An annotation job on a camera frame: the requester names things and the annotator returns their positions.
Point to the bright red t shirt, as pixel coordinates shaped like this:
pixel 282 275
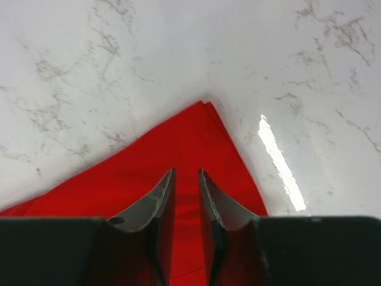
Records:
pixel 194 139

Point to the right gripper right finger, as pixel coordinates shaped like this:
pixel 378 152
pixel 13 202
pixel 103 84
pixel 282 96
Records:
pixel 227 238

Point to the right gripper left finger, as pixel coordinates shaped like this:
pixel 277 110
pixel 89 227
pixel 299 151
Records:
pixel 149 222

